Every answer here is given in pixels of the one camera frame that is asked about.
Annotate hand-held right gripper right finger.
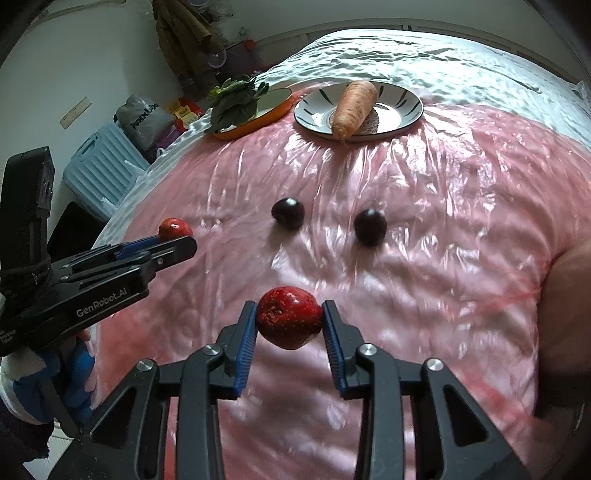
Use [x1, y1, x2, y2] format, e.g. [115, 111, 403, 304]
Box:
[322, 299, 532, 480]

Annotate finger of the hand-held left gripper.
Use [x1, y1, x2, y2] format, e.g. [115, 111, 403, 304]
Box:
[59, 235, 198, 284]
[59, 235, 163, 274]

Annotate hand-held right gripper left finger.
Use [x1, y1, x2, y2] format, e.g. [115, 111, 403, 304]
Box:
[48, 300, 259, 480]

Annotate red jujube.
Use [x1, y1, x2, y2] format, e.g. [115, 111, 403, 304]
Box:
[158, 218, 195, 241]
[256, 286, 324, 350]

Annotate person's left hand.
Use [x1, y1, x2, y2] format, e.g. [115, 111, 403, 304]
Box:
[0, 329, 97, 428]

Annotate black bag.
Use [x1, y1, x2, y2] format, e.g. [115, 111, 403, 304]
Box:
[47, 200, 110, 262]

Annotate light blue suitcase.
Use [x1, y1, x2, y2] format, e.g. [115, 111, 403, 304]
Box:
[62, 122, 151, 225]

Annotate dark purple plum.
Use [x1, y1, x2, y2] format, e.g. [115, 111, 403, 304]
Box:
[353, 209, 387, 246]
[271, 198, 305, 230]

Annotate grey plastic bag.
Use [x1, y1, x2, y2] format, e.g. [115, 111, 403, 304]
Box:
[115, 95, 176, 151]

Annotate yellow and red packets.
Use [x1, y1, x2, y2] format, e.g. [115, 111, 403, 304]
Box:
[164, 97, 204, 133]

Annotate wooden ruler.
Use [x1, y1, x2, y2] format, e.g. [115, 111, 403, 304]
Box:
[60, 97, 93, 129]

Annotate green spinach leaves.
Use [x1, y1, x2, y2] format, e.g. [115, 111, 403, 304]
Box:
[207, 76, 269, 134]

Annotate orange-rimmed plate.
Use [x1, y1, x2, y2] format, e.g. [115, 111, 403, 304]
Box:
[205, 86, 293, 140]

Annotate brown hanging coat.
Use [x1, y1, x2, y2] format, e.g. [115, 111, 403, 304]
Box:
[152, 0, 228, 88]

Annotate orange carrot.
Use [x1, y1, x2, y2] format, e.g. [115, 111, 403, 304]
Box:
[329, 80, 378, 140]

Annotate white plate with black stripes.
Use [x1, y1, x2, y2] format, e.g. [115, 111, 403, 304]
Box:
[294, 82, 424, 142]

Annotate white bed sheet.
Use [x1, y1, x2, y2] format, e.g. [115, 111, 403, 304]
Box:
[95, 30, 591, 236]

